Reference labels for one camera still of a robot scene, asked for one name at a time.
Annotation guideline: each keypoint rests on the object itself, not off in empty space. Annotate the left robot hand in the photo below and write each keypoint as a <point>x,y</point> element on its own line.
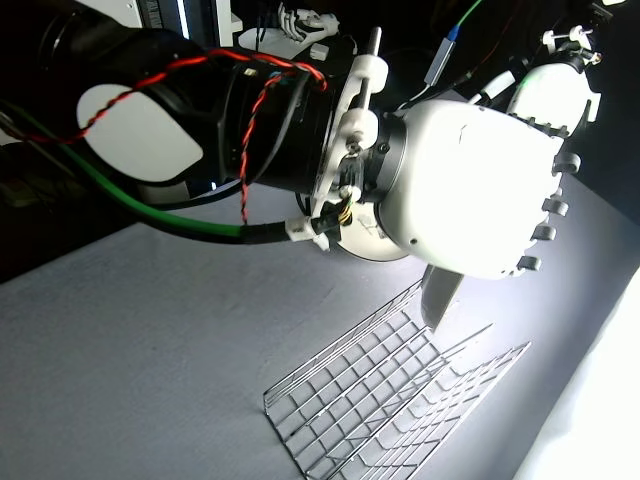
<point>550,90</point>

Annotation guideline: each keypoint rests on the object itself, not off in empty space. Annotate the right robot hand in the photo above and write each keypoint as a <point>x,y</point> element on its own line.
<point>475,190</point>

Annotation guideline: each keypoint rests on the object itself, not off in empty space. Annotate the white plate with black rim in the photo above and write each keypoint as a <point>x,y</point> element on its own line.
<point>365,240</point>
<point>437,295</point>

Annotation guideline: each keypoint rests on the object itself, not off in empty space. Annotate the grey adapter with blue plug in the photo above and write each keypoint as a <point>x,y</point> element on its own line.
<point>440,60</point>

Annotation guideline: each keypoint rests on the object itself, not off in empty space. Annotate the small white charger block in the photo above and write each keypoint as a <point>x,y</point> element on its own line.
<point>318,51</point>

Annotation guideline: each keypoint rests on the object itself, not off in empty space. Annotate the white skeletal hand model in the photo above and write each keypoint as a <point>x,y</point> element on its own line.
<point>305,20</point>

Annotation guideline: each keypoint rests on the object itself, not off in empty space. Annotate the white robot column with brush strip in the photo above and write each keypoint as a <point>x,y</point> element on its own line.
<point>227,20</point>

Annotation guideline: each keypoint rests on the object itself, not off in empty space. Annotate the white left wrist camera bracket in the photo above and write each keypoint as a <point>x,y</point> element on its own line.
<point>550,37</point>

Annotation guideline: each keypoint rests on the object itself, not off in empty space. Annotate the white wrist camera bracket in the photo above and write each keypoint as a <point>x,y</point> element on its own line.
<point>367,70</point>
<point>550,37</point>

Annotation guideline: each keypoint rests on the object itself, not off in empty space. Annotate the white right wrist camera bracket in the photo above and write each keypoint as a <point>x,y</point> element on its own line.
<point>367,70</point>

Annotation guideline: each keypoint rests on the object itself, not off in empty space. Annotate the white curved base plate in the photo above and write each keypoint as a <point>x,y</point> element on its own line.
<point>265,42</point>

